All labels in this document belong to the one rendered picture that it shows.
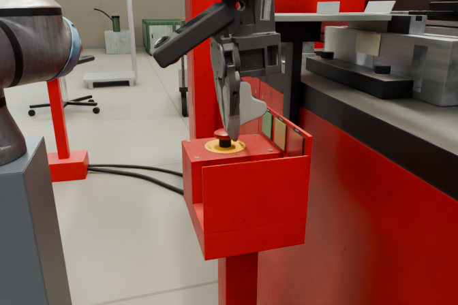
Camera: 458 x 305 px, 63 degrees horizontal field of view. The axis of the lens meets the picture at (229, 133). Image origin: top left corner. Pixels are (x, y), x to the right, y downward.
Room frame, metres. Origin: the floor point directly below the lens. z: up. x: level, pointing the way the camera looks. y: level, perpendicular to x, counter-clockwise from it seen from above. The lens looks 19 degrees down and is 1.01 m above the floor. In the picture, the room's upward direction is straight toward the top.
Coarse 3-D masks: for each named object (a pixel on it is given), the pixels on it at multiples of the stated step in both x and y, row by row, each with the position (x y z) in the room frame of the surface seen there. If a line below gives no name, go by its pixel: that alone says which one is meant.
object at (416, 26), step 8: (392, 16) 0.69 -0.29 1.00; (400, 16) 0.67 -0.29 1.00; (408, 16) 0.65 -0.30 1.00; (416, 16) 0.66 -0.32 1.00; (424, 16) 0.65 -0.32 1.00; (392, 24) 0.69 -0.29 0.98; (400, 24) 0.67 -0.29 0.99; (408, 24) 0.65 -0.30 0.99; (416, 24) 0.65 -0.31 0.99; (424, 24) 0.65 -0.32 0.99; (392, 32) 0.69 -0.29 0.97; (400, 32) 0.67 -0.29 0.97; (408, 32) 0.65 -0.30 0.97; (416, 32) 0.65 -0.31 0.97; (424, 32) 0.65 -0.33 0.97
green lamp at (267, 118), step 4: (268, 112) 0.65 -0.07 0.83; (264, 116) 0.67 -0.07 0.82; (268, 116) 0.65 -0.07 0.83; (264, 120) 0.67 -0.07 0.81; (268, 120) 0.65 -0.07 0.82; (264, 124) 0.67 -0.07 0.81; (268, 124) 0.65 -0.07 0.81; (264, 128) 0.67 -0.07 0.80; (268, 128) 0.65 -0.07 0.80; (264, 132) 0.67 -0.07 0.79; (268, 132) 0.65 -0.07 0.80; (268, 136) 0.65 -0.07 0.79
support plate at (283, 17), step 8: (280, 16) 0.65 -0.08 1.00; (288, 16) 0.65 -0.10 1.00; (296, 16) 0.65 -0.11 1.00; (304, 16) 0.66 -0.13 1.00; (312, 16) 0.66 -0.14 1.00; (320, 16) 0.66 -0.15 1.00; (328, 16) 0.66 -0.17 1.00; (336, 16) 0.67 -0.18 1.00; (344, 16) 0.67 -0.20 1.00; (352, 16) 0.67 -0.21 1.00; (360, 16) 0.68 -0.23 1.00; (368, 16) 0.68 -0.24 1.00; (376, 16) 0.68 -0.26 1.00; (384, 16) 0.69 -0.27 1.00
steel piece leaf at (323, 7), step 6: (318, 6) 0.79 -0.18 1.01; (324, 6) 0.76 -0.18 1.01; (330, 6) 0.74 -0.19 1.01; (336, 6) 0.72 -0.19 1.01; (318, 12) 0.78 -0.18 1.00; (324, 12) 0.76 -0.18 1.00; (330, 12) 0.74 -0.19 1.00; (336, 12) 0.71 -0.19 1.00; (342, 12) 0.79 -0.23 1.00; (348, 12) 0.79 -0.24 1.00; (354, 12) 0.79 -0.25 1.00; (360, 12) 0.79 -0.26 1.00; (366, 12) 0.79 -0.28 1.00
